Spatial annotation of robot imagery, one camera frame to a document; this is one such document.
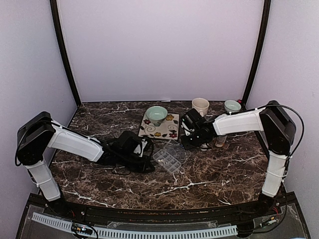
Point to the small white pill bottle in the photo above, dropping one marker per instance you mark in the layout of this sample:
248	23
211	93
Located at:
204	147

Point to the black front table rail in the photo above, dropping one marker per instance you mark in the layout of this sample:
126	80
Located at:
225	214

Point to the clear plastic pill organizer box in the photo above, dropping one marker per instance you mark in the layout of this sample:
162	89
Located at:
174	156

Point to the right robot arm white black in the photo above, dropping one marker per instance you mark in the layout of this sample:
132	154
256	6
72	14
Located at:
272	125

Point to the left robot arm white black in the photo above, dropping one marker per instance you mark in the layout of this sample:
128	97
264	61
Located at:
129	150

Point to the black frame post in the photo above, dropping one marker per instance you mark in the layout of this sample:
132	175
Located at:
63	51
258	51

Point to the left black frame post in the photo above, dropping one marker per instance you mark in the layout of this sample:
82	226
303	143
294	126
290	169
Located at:
63	51

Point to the small green bowl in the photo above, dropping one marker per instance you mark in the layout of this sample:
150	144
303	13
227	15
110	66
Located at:
232	106

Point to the white slotted cable duct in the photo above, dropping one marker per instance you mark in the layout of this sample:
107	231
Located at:
117	230

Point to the orange pill bottle grey cap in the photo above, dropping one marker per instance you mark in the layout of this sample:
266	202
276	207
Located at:
220	141

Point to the beige ceramic mug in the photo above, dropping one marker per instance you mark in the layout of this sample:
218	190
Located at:
201	105

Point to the square floral ceramic plate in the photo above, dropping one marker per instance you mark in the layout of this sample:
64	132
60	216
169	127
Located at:
167	130

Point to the green ceramic bowl on plate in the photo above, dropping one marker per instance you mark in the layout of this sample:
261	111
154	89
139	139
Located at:
156	114

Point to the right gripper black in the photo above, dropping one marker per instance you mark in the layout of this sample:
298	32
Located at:
187	146

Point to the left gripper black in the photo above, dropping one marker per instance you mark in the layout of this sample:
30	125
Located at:
143	168

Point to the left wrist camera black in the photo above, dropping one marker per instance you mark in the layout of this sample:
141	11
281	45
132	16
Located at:
142	146

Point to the right black frame post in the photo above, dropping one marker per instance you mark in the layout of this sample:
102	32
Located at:
258	51

